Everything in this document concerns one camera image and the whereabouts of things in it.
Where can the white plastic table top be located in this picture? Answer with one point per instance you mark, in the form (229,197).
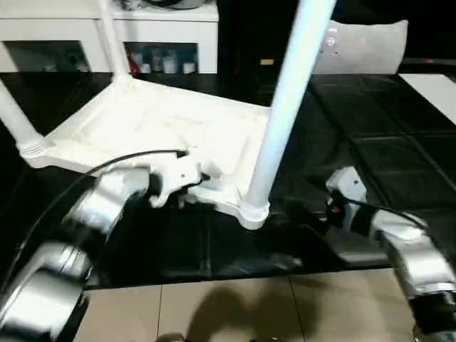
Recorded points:
(142,128)

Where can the white plastic table leg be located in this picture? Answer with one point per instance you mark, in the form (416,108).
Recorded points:
(285,89)
(18,121)
(112,42)

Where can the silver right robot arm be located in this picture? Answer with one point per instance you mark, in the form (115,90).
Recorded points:
(417,249)

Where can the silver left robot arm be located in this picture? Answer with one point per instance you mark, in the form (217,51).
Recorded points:
(103,199)

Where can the black work mat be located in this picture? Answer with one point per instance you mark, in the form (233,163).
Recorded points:
(374,142)

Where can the white flat panel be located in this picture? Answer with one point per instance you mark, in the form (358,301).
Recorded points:
(431,92)

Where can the black cabinet with gold label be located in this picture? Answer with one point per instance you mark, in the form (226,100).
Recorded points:
(249,35)

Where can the grey cushion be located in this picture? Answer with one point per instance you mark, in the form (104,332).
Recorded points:
(367,46)

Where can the black bar with red light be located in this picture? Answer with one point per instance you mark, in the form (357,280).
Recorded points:
(431,62)

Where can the round grey appliance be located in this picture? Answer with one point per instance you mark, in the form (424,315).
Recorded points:
(178,3)

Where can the white sideboard with glass doors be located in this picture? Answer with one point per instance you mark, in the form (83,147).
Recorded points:
(53,28)

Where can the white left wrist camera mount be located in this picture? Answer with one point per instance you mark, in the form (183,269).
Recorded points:
(178,174)

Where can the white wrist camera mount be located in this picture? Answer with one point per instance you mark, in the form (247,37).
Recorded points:
(178,174)
(347,181)

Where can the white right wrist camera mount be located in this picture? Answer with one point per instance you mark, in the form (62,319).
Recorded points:
(347,181)

